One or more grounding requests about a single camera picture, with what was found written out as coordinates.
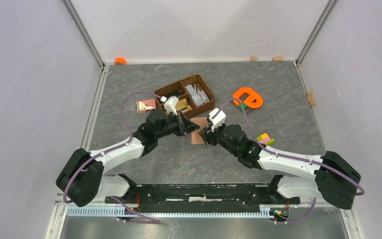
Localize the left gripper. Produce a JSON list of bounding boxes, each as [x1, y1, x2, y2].
[[156, 110, 199, 139]]

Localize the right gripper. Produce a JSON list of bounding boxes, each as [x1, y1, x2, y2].
[[199, 120, 239, 157]]

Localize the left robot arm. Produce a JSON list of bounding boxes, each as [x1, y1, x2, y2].
[[56, 109, 199, 207]]

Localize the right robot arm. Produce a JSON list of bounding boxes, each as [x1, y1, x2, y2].
[[199, 124, 362, 210]]

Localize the gold cards pile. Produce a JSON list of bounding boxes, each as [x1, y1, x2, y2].
[[175, 99, 192, 113]]

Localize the silver cards pile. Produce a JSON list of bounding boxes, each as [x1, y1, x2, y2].
[[185, 84, 210, 106]]

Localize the brown wicker basket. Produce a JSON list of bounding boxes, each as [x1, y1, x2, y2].
[[154, 74, 215, 119]]

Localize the green toy brick plate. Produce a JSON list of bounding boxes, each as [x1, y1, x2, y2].
[[231, 99, 248, 113]]

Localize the yellow green toy bricks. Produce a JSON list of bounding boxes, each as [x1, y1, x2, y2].
[[257, 133, 276, 145]]

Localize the orange cap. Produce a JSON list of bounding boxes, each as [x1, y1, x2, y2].
[[114, 57, 126, 65]]

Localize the curved wooden piece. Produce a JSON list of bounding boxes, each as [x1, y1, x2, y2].
[[306, 92, 316, 107]]

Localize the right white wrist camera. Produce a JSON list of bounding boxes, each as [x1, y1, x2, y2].
[[207, 108, 226, 132]]

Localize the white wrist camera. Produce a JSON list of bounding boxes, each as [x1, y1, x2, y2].
[[160, 96, 179, 116], [207, 108, 226, 132]]

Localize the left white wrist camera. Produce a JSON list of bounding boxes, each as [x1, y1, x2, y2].
[[160, 96, 179, 116]]

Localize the orange plastic ring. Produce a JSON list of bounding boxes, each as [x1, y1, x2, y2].
[[232, 87, 264, 110]]

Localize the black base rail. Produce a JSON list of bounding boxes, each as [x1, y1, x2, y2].
[[120, 183, 300, 213]]

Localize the white comb cable duct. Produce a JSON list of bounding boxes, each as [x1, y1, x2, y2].
[[66, 206, 274, 219]]

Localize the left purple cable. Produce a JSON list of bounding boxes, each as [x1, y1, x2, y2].
[[62, 91, 169, 224]]

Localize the purple cable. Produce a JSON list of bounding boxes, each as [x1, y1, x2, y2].
[[62, 91, 169, 224], [210, 97, 366, 225]]

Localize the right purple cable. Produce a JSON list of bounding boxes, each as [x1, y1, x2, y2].
[[210, 97, 366, 225]]

